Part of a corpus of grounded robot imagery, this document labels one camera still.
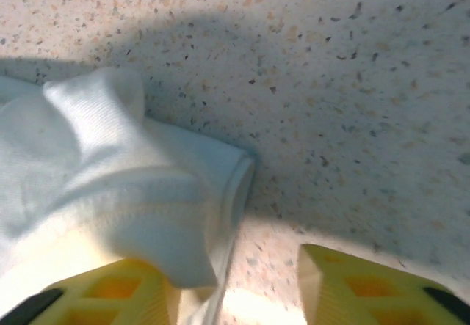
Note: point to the white t-shirt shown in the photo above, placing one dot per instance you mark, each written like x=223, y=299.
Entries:
x=110, y=174

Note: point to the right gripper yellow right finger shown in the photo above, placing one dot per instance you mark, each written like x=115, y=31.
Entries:
x=367, y=292

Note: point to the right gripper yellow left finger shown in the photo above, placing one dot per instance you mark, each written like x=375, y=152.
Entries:
x=110, y=295

